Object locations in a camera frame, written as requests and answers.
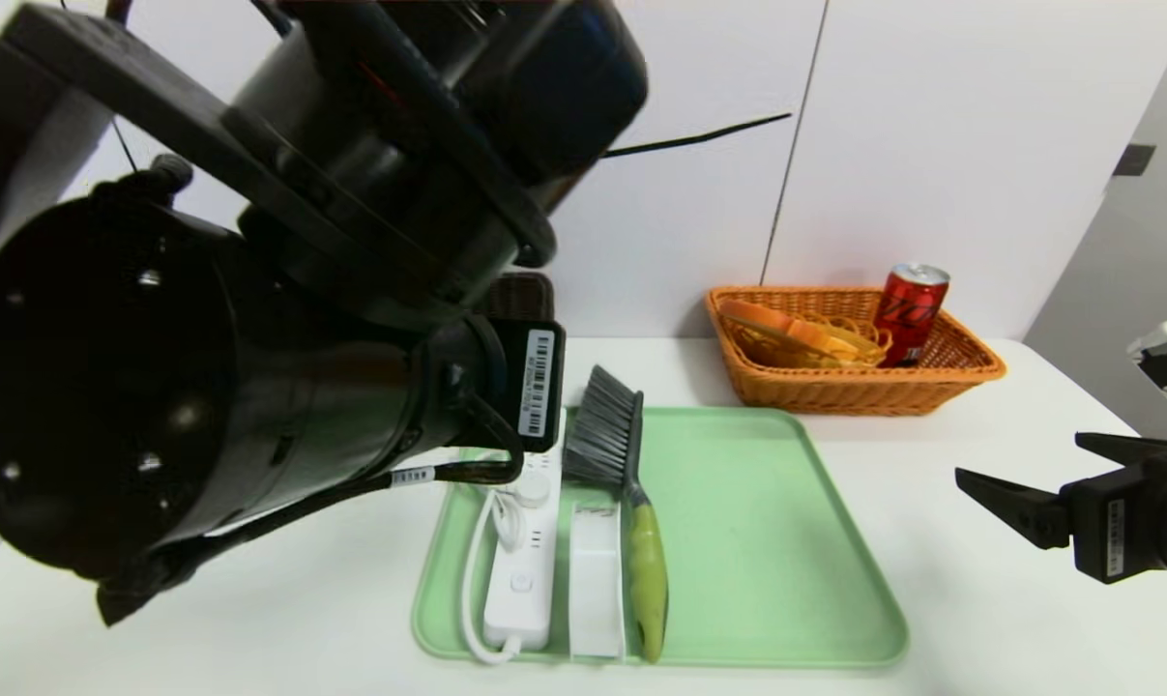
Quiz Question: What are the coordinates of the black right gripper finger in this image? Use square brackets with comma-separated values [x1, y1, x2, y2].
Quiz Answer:
[954, 466, 1072, 550]
[1075, 431, 1167, 467]

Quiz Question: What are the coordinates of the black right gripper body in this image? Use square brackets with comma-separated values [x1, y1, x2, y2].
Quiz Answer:
[1067, 439, 1167, 586]

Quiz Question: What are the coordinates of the red soda can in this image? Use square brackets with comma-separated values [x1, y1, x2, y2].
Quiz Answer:
[873, 263, 951, 368]

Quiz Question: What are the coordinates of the small yellow wicker bread tray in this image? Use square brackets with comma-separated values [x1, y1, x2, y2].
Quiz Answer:
[738, 311, 895, 369]

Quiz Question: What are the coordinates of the slice of white bread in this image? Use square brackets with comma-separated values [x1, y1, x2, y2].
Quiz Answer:
[718, 298, 879, 366]

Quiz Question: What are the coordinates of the white tape roll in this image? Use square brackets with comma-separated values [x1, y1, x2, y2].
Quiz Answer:
[569, 503, 628, 663]

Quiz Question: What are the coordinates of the orange wicker basket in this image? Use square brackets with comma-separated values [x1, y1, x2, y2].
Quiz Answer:
[706, 285, 1007, 417]

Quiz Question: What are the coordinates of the dark brown wicker basket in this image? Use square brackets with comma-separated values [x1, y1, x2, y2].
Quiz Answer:
[486, 272, 556, 325]

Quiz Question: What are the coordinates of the light green plastic tray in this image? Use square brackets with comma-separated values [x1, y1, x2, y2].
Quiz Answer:
[411, 406, 910, 670]

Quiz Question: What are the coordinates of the grey brush with green handle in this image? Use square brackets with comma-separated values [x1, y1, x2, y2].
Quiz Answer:
[562, 364, 669, 666]

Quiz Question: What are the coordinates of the thin black cable tie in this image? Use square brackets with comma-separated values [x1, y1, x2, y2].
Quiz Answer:
[598, 113, 794, 160]

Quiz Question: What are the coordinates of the white power strip with cord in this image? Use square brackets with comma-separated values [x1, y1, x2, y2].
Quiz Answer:
[459, 449, 565, 666]

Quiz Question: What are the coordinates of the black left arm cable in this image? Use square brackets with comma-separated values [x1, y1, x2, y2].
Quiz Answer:
[95, 387, 528, 629]

